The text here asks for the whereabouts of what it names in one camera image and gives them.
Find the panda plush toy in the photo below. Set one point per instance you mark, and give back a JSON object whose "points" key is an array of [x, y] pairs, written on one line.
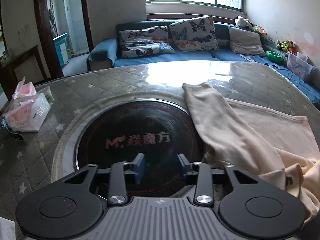
{"points": [[243, 22]]}

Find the clear plastic storage box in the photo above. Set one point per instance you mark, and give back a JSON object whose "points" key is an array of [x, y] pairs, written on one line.
{"points": [[298, 64]]}

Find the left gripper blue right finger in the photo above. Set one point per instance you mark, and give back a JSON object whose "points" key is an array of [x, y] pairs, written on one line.
{"points": [[200, 175]]}

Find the blue sofa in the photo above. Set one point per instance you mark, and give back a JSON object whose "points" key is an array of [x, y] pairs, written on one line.
{"points": [[107, 54]]}

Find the colourful plush toys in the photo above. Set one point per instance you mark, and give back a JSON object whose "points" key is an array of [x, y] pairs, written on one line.
{"points": [[286, 46]]}

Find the blue small cabinet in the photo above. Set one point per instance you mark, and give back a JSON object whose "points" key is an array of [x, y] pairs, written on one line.
{"points": [[60, 43]]}

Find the dark wooden side table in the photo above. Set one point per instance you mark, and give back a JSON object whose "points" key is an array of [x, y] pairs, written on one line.
{"points": [[28, 65]]}

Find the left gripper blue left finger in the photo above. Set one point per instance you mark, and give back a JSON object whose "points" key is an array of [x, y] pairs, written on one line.
{"points": [[119, 173]]}

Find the pink tissue pack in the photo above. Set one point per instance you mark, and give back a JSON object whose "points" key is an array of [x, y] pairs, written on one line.
{"points": [[28, 108]]}

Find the black round induction cooktop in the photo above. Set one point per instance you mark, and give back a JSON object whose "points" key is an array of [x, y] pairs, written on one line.
{"points": [[158, 129]]}

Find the butterfly pillow upright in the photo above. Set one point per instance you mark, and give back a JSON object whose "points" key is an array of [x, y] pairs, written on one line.
{"points": [[195, 34]]}

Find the grey plain cushion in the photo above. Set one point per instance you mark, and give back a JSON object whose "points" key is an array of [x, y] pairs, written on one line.
{"points": [[245, 42]]}

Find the cream beige sweatshirt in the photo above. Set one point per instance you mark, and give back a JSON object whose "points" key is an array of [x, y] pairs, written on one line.
{"points": [[279, 148]]}

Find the green bowl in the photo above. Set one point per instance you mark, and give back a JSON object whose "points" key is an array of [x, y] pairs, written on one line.
{"points": [[274, 57]]}

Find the butterfly pillow lying flat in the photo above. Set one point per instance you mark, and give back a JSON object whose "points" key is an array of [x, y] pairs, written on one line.
{"points": [[145, 42]]}

